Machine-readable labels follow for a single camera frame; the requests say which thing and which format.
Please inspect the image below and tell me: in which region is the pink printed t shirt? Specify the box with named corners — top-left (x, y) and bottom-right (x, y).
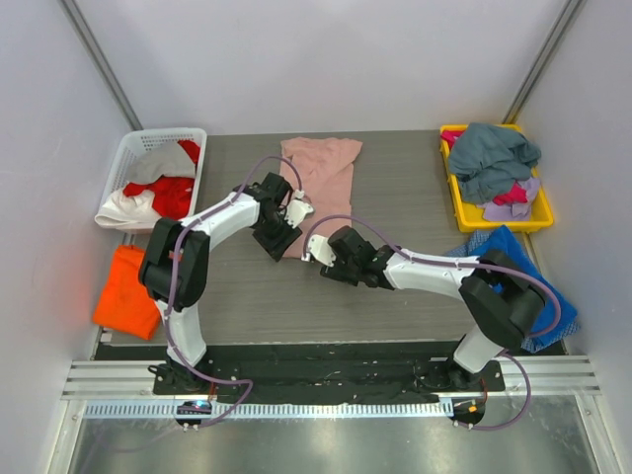
top-left (280, 137), bottom-right (362, 259)

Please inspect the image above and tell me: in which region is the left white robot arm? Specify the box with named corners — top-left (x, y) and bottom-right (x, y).
top-left (138, 173), bottom-right (314, 395)

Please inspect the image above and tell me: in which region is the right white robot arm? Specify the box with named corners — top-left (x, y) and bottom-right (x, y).
top-left (305, 226), bottom-right (561, 390)

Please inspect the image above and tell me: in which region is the red cloth in basket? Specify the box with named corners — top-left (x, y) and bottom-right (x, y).
top-left (123, 140), bottom-right (200, 220)

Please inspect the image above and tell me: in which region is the white cloth in basket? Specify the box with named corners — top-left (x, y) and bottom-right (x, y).
top-left (94, 189), bottom-right (161, 232)

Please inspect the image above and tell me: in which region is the grey cloth in basket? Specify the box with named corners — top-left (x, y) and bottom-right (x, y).
top-left (125, 142), bottom-right (197, 185)

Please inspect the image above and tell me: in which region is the yellow plastic bin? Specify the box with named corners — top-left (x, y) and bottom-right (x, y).
top-left (438, 124), bottom-right (554, 233)

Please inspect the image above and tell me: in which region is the grey blue t shirt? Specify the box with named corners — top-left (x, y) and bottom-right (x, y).
top-left (447, 121), bottom-right (543, 204)

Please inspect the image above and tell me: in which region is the magenta cloth in bin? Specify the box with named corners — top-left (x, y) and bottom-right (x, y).
top-left (440, 129), bottom-right (537, 207)

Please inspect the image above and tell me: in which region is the lilac cloth in bin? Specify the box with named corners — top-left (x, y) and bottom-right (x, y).
top-left (479, 177), bottom-right (540, 222)

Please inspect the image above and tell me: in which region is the white plastic basket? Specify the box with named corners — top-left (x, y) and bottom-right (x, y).
top-left (100, 127), bottom-right (207, 233)

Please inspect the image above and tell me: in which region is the orange folded t shirt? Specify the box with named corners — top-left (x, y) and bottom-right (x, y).
top-left (92, 245), bottom-right (161, 341)

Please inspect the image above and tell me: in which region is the blue checkered shirt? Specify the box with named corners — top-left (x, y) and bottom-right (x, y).
top-left (443, 229), bottom-right (582, 353)

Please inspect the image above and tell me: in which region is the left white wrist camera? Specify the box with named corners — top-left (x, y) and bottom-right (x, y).
top-left (284, 190), bottom-right (314, 228)

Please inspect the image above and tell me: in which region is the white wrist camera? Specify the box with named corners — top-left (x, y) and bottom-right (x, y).
top-left (284, 190), bottom-right (314, 228)
top-left (301, 234), bottom-right (337, 268)

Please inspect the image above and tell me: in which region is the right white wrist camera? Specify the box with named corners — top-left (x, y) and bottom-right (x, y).
top-left (301, 234), bottom-right (337, 268)

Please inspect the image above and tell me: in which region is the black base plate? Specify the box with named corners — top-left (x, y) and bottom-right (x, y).
top-left (96, 342), bottom-right (506, 405)

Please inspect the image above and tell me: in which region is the white slotted cable duct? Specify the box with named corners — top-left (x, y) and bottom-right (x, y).
top-left (84, 399), bottom-right (453, 420)

